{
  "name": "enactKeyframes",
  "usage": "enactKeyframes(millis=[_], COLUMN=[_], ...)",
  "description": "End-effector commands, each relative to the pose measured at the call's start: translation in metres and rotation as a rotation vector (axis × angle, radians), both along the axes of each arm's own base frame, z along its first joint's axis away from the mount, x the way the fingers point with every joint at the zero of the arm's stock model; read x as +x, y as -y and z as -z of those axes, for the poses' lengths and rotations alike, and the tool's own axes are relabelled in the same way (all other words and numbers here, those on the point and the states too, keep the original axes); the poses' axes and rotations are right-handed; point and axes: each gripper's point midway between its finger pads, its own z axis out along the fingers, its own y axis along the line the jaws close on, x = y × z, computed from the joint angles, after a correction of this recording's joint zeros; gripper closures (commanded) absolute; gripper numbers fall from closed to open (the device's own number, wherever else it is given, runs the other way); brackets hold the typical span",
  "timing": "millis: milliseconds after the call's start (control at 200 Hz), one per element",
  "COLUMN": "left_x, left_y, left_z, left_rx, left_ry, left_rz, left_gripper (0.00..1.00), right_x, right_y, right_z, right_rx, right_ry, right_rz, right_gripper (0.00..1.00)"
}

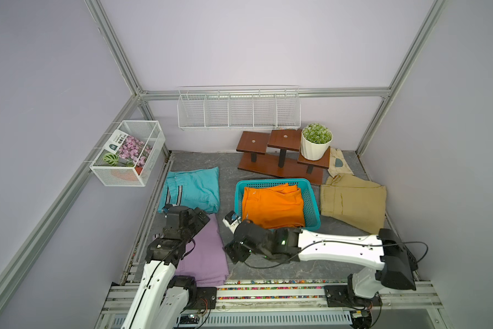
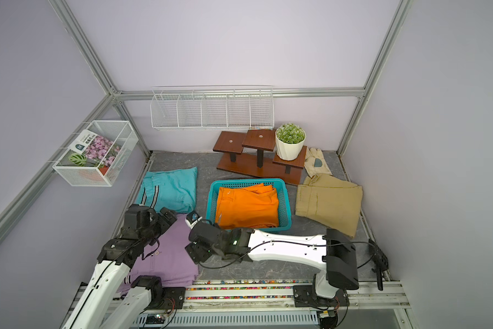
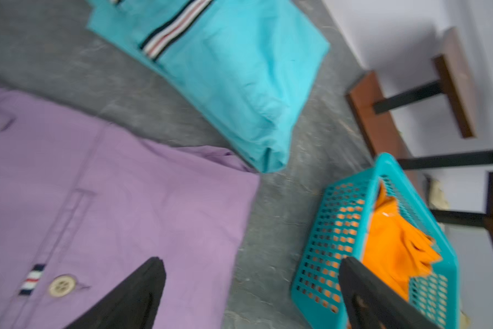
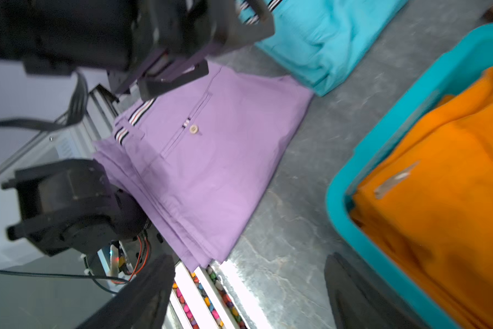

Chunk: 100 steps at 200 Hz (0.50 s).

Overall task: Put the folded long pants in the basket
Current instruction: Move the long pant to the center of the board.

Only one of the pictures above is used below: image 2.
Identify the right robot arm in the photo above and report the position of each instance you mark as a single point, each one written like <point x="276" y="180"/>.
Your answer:
<point x="332" y="253"/>

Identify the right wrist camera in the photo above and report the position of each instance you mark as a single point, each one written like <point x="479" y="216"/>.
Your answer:
<point x="192" y="219"/>

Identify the teal folded pants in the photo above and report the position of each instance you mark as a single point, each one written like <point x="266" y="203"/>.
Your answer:
<point x="175" y="190"/>

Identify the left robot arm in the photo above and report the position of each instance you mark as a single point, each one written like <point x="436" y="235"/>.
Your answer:
<point x="142" y="226"/>

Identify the khaki folded pants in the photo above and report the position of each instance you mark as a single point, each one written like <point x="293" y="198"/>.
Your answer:
<point x="333" y="202"/>

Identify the purple pants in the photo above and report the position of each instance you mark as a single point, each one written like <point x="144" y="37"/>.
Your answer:
<point x="167" y="259"/>

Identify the white pot green plant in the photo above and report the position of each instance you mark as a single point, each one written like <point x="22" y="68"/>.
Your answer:
<point x="289" y="141"/>

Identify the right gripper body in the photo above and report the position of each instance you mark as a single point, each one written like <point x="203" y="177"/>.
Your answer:
<point x="199" y="250"/>

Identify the brown wooden tiered stand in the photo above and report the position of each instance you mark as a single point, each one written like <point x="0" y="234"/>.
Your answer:
<point x="254" y="153"/>

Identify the black handheld controller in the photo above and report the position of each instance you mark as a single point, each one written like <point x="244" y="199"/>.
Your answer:
<point x="381" y="262"/>

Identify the beige glove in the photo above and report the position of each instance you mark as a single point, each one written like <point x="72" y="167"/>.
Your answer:
<point x="315" y="163"/>

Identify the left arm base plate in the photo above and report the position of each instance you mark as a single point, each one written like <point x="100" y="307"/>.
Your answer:
<point x="169" y="298"/>

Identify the orange pants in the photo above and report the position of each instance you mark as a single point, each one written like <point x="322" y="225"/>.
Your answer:
<point x="249" y="207"/>

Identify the teal plastic basket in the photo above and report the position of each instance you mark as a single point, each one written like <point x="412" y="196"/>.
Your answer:
<point x="284" y="210"/>

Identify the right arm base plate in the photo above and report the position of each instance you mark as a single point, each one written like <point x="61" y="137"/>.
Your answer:
<point x="305" y="296"/>

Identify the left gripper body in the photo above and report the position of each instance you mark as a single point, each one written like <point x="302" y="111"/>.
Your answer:
<point x="157" y="226"/>

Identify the white wire basket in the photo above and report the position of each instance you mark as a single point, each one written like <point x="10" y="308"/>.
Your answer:
<point x="97" y="154"/>

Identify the white wire wall shelf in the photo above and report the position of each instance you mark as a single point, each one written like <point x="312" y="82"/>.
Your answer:
<point x="212" y="107"/>

